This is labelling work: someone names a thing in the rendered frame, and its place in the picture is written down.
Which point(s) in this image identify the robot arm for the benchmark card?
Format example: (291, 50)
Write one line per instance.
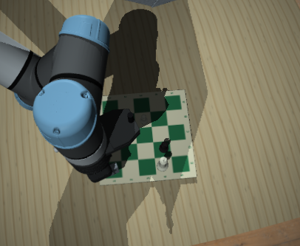
(57, 86)

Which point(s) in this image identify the white chess pawn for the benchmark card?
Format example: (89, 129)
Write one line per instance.
(143, 119)

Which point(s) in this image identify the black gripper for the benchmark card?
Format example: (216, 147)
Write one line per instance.
(119, 131)

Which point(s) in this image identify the green and white chessboard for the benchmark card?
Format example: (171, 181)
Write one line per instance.
(167, 115)

